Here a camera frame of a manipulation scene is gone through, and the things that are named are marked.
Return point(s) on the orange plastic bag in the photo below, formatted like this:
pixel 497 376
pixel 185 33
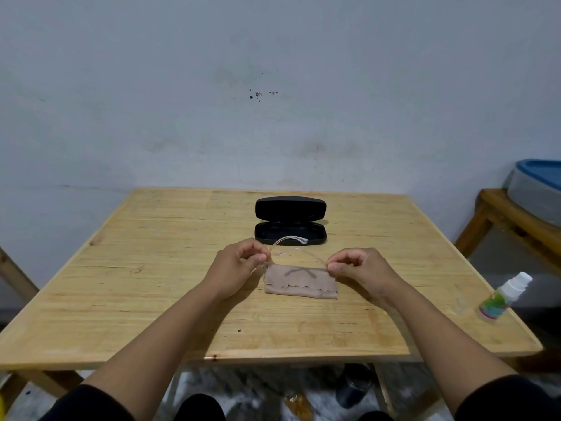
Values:
pixel 299 405

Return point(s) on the person's right hand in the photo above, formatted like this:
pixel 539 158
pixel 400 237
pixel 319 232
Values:
pixel 368 271

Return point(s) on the person's left forearm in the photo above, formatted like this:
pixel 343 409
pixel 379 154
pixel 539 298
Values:
pixel 153 350

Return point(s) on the person's right leg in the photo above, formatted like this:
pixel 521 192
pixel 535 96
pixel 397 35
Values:
pixel 374 416

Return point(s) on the light wooden side table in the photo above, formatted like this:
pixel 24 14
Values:
pixel 15 276

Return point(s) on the person's black sleeve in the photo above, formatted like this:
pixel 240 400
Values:
pixel 83 405
pixel 508 399

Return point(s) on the grey basin with blue lid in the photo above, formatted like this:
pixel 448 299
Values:
pixel 537 192

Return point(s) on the person's black left sleeve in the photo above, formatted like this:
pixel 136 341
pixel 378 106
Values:
pixel 83 405

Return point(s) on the person's left leg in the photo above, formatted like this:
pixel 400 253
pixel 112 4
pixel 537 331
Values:
pixel 199 408

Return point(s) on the person's left hand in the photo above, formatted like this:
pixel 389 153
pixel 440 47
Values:
pixel 230 271

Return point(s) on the person's right forearm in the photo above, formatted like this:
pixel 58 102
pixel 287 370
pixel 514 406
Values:
pixel 447 346

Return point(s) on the black tumbler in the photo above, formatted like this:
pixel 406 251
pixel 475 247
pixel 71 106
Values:
pixel 353 385

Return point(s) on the clear-framed glasses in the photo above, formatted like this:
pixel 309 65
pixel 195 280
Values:
pixel 287 239

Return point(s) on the black glasses case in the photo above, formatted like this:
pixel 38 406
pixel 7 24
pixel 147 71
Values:
pixel 290 210

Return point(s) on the small white spray bottle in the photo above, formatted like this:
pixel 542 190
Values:
pixel 508 293

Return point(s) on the beige cleaning cloth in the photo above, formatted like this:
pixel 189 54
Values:
pixel 300 284

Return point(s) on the person's black right sleeve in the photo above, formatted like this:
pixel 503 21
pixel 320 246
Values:
pixel 508 399

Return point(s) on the person's leg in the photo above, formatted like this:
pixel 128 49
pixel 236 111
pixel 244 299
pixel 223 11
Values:
pixel 199 408
pixel 374 416

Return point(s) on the brown wooden side table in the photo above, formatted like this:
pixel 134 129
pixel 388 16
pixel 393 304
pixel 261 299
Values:
pixel 517 227

